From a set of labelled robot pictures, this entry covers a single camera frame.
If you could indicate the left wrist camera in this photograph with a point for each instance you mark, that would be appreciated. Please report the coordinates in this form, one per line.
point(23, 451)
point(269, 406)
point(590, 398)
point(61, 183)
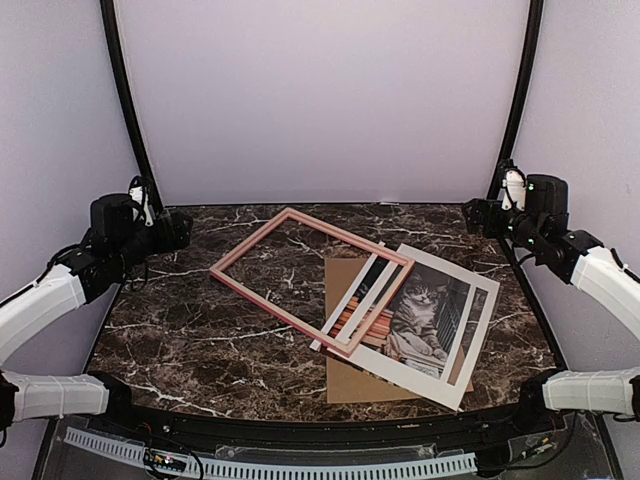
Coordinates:
point(140, 193)

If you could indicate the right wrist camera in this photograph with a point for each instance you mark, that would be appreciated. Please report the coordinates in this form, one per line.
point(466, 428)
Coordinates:
point(513, 185)

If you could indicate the cat and books photo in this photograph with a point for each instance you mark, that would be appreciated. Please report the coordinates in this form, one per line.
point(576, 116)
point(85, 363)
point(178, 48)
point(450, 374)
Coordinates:
point(428, 337)

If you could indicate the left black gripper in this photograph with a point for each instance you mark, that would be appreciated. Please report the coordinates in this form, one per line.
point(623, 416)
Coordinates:
point(168, 244)

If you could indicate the black front rail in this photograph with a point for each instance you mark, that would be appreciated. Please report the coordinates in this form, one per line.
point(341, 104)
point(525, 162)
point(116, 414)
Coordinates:
point(478, 429)

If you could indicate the black corner post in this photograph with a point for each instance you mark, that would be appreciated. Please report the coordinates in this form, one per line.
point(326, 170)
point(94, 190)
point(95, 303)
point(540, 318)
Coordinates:
point(128, 109)
point(521, 89)

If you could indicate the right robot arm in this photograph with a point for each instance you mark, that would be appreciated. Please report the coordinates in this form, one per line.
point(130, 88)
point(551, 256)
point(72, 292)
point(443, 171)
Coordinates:
point(533, 215)

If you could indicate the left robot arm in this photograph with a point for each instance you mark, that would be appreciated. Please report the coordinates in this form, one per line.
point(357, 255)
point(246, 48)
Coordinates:
point(124, 232)

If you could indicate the white photo mat board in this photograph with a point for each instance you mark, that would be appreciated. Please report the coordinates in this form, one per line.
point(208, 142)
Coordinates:
point(440, 318)

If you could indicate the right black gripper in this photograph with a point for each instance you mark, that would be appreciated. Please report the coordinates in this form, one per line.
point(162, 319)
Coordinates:
point(473, 222)

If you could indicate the right black corner post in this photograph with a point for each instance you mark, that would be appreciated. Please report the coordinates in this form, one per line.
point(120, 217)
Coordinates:
point(521, 89)

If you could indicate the pink wooden picture frame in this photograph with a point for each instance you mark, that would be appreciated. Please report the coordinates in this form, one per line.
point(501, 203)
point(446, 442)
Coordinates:
point(279, 267)

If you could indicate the brown cardboard backing board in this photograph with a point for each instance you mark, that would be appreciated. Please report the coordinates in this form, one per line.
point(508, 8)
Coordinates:
point(345, 382)

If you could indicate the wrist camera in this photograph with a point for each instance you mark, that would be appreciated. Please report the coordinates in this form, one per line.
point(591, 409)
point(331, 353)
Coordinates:
point(140, 193)
point(513, 185)

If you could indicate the left black corner post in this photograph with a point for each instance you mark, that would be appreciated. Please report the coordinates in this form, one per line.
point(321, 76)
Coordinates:
point(128, 109)

